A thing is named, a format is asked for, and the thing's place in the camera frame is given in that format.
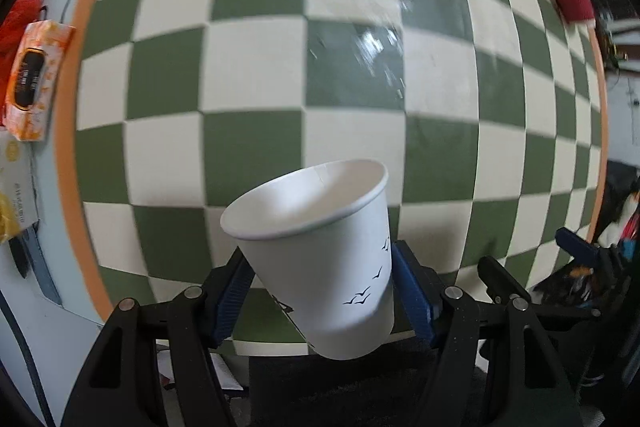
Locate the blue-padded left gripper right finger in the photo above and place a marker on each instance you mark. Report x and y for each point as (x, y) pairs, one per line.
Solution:
(450, 336)

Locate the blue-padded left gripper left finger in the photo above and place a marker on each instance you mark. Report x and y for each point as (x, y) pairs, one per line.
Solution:
(119, 383)

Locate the white paper cup with logo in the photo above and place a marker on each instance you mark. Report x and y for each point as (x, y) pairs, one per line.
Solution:
(319, 240)

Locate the grey side table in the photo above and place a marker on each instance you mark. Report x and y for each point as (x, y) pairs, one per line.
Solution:
(53, 322)

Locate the bag of yellow snacks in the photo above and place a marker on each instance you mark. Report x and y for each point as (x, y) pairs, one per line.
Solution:
(18, 209)

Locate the green checkered table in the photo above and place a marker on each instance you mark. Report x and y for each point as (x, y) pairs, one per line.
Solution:
(486, 113)

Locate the orange wet wipes pack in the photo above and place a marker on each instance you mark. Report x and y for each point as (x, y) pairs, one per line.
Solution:
(32, 80)

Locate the red plastic bag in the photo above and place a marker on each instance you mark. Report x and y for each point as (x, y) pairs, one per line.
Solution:
(22, 13)

